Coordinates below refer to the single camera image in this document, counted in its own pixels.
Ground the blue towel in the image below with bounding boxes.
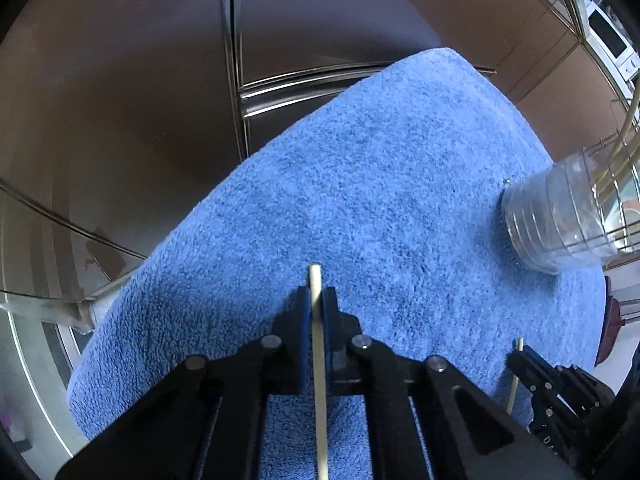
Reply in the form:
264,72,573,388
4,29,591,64
67,47,607,480

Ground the clear plastic utensil holder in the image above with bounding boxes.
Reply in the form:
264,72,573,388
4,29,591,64
500,135,640,276

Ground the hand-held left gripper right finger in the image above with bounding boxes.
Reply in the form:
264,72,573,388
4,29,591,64
322,286,583,480

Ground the dark red stool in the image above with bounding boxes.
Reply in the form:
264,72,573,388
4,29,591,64
594,275,640,369

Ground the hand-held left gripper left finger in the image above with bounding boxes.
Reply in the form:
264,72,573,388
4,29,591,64
55,286,317,480

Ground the wooden chopstick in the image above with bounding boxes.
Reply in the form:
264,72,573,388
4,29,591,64
505,337,525,416
612,77,640,171
308,263,330,480

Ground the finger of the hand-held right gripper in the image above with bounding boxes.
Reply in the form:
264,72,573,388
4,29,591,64
506,347,557,397

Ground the white microwave oven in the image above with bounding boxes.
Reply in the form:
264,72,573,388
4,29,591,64
584,1,635,65

